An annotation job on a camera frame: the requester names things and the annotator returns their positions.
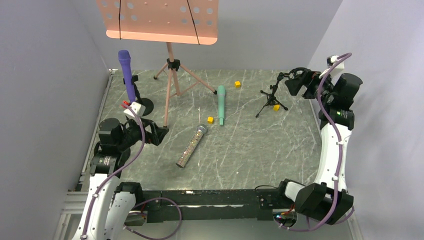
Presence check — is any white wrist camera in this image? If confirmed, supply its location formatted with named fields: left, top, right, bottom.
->
left=326, top=55, right=345, bottom=77
left=121, top=101, right=146, bottom=119

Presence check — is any black round-base microphone stand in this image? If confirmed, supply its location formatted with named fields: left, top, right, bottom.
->
left=131, top=75, right=154, bottom=117

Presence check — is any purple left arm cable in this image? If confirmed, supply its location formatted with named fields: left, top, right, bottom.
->
left=81, top=104, right=183, bottom=240

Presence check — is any yellow cube under tripod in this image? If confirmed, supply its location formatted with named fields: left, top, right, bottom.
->
left=273, top=104, right=281, bottom=112

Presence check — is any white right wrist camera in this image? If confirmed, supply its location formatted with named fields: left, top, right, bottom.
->
left=326, top=55, right=345, bottom=77

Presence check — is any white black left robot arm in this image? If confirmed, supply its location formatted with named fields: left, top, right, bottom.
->
left=73, top=118, right=161, bottom=240

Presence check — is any black tripod shock-mount stand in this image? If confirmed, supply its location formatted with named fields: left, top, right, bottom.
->
left=255, top=69, right=295, bottom=118

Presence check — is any aluminium table edge rail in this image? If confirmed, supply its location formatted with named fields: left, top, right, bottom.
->
left=74, top=68, right=117, bottom=192

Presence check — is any pink music stand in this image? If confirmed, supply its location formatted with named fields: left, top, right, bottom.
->
left=96, top=0, right=219, bottom=126

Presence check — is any purple microphone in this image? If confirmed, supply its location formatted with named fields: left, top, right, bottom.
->
left=118, top=50, right=136, bottom=103

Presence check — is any yellow cube near teal microphone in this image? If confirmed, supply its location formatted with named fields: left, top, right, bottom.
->
left=207, top=116, right=214, bottom=124

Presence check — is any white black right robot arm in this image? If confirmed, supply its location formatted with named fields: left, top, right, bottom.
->
left=180, top=67, right=363, bottom=228

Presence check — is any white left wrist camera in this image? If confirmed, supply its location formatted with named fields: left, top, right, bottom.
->
left=121, top=101, right=146, bottom=119

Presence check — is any teal green microphone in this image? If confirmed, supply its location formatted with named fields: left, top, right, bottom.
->
left=217, top=85, right=226, bottom=126

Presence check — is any black clip stand at left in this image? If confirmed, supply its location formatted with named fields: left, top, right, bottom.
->
left=118, top=148, right=131, bottom=167

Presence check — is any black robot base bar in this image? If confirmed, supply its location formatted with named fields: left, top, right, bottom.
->
left=130, top=187, right=294, bottom=223

